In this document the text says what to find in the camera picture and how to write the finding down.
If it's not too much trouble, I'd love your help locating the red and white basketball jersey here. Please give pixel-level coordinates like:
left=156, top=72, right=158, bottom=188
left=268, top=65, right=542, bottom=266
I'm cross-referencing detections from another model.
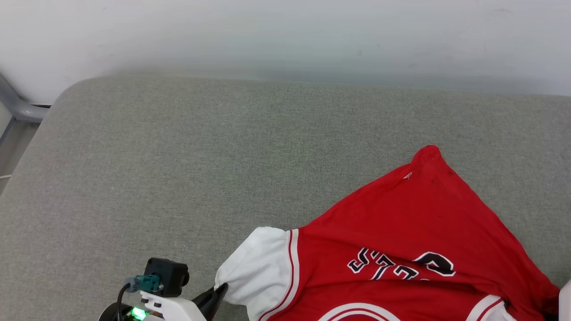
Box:
left=214, top=145, right=561, bottom=321

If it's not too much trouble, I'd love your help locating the thin black cable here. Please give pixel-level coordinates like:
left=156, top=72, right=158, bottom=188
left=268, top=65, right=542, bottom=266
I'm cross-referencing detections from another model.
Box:
left=116, top=283, right=132, bottom=321

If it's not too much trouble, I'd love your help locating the grey metal frame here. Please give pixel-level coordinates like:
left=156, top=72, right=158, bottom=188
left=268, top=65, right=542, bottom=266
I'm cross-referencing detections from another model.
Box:
left=0, top=74, right=50, bottom=123

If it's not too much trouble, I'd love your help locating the teal camera connector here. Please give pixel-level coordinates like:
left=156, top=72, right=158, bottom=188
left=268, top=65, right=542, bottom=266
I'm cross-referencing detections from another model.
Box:
left=125, top=275, right=162, bottom=293

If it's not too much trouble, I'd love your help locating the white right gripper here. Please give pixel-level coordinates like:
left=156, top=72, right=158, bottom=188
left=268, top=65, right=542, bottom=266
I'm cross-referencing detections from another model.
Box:
left=559, top=280, right=571, bottom=321

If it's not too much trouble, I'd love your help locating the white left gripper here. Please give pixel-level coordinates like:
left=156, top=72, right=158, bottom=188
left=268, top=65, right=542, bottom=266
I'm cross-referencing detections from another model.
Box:
left=139, top=283, right=229, bottom=321

